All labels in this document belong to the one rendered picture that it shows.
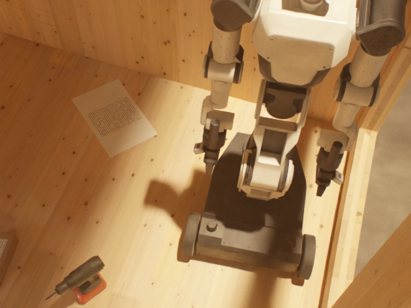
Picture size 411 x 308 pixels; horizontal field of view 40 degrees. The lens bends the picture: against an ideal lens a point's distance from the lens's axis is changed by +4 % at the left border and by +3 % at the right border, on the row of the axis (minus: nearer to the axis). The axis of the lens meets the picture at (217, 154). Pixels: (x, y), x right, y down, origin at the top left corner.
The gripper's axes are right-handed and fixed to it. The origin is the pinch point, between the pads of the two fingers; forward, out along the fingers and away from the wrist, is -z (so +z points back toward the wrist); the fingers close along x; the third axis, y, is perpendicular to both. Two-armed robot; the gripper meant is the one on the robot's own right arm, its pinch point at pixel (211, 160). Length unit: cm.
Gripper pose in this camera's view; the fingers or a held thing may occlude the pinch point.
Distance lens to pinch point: 217.2
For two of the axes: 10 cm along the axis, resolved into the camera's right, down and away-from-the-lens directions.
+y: 9.8, 1.8, -0.4
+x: -1.6, 7.2, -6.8
